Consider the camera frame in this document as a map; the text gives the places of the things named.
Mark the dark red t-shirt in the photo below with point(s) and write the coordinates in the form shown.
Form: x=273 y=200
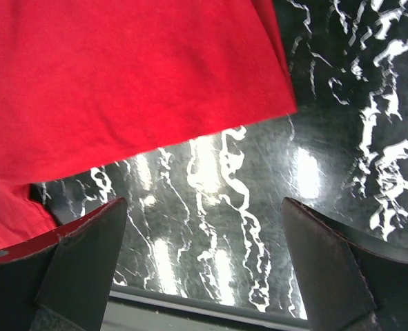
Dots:
x=87 y=83

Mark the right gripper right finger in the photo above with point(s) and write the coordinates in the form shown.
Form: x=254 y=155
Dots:
x=349 y=280

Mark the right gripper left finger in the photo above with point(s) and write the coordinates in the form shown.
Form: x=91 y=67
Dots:
x=61 y=279

